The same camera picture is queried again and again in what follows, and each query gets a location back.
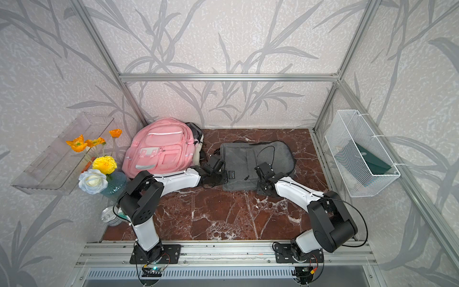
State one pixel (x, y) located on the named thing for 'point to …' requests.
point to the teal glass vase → (116, 181)
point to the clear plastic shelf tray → (57, 170)
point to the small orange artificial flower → (115, 133)
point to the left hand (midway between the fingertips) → (228, 178)
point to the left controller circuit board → (155, 271)
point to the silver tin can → (109, 216)
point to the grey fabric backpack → (240, 159)
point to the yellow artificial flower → (106, 164)
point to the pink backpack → (158, 146)
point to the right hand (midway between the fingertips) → (262, 188)
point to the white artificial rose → (92, 182)
